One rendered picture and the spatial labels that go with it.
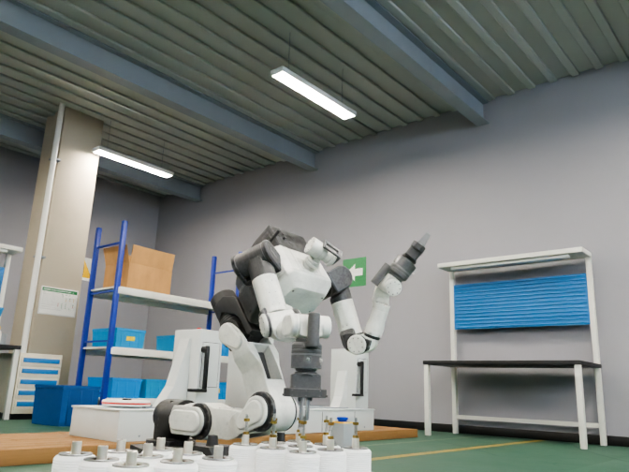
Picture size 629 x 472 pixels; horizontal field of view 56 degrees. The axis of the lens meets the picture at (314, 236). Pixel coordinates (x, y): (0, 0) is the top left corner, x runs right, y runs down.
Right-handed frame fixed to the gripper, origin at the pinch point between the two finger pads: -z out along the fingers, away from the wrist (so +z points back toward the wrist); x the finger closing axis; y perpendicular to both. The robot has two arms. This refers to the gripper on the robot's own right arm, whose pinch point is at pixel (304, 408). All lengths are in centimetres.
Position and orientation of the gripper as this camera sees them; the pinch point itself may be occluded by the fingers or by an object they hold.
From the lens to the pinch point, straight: 171.5
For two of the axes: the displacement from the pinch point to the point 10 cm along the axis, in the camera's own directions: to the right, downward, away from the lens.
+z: 0.4, -9.7, 2.5
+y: 1.2, -2.4, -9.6
